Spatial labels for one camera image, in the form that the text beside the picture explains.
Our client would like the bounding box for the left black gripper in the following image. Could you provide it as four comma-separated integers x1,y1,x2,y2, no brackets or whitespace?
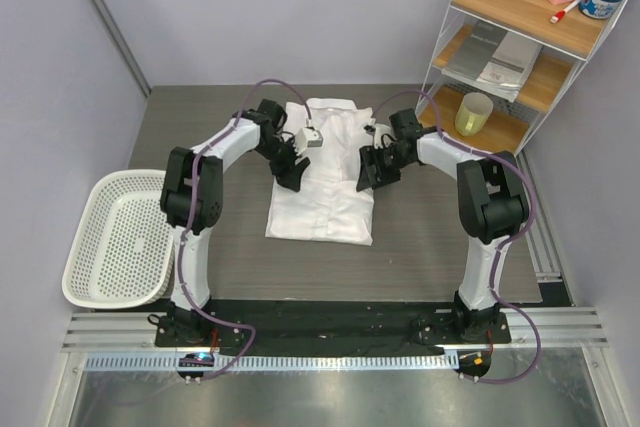
253,136,309,192

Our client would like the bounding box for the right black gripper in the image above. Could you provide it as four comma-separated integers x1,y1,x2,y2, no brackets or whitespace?
357,143,413,192

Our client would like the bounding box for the white long sleeve shirt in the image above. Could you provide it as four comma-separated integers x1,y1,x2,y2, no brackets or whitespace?
265,98,374,246

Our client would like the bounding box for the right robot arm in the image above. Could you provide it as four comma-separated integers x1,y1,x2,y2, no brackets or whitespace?
356,109,530,342

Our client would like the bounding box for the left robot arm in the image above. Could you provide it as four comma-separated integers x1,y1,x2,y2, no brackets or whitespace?
149,99,310,347

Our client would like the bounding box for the light grey booklet stack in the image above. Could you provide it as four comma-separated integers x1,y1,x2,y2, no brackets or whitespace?
476,32,542,102

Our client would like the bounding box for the pale yellow cup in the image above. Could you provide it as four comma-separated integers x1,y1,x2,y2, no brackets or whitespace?
454,92,494,137

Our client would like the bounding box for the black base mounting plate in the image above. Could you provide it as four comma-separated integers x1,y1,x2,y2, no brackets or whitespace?
147,300,511,358

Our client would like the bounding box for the white perforated plastic basket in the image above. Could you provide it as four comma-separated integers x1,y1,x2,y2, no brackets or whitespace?
61,169,173,310

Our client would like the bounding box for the red white marker pen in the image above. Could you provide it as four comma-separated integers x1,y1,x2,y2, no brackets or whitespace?
549,0,582,24

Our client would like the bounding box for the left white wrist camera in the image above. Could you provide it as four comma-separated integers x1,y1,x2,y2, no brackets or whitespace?
294,119,324,155

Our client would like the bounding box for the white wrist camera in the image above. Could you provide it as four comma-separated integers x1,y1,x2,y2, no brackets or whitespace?
294,119,324,155
364,119,392,149

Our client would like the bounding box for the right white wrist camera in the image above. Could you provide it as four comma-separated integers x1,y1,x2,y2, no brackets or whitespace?
364,119,392,149

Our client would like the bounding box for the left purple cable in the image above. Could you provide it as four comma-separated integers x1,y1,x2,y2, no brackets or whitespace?
169,78,316,388

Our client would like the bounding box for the purple cable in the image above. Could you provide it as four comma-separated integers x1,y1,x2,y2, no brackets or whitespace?
169,78,316,388
372,90,544,388

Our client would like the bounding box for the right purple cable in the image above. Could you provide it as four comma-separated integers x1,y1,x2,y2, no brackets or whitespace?
372,90,544,388

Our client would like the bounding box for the slotted grey cable duct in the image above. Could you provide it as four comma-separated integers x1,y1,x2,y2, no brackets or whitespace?
84,351,459,374

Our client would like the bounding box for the white wire wooden shelf rack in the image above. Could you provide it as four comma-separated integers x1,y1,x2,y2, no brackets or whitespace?
416,0,628,154

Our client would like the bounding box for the grey wall corner strip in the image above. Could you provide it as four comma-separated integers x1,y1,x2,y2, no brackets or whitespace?
88,0,151,99

